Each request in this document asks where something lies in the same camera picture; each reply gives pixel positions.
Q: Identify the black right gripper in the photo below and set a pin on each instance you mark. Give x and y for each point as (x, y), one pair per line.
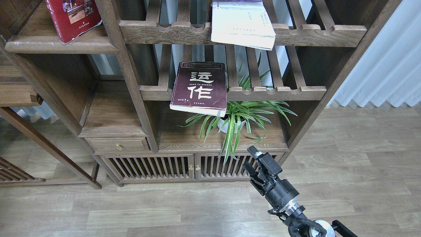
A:
(280, 194)

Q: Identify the red paperback book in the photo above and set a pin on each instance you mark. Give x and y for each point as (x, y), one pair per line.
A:
(72, 18)

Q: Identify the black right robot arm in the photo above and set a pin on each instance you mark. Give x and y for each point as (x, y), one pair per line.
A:
(300, 226)

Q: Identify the white plant pot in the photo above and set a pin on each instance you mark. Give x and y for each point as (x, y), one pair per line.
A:
(224, 124)

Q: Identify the right slatted cabinet door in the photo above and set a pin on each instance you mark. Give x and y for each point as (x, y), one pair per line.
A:
(210, 167)

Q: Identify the dark maroon book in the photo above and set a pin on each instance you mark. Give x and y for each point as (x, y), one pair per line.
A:
(200, 88)

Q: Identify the dark wooden bookshelf unit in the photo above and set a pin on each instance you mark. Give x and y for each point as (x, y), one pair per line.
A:
(115, 80)

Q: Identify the wooden drawer with brass knob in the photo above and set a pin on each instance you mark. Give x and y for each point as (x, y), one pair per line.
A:
(118, 145)

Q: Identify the white paperback book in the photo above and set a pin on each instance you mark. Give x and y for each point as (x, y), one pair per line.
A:
(242, 22)

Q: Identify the white pleated curtain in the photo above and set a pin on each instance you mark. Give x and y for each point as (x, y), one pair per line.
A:
(390, 69)

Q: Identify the wooden side furniture left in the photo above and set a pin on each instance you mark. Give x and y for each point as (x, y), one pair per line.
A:
(16, 92)

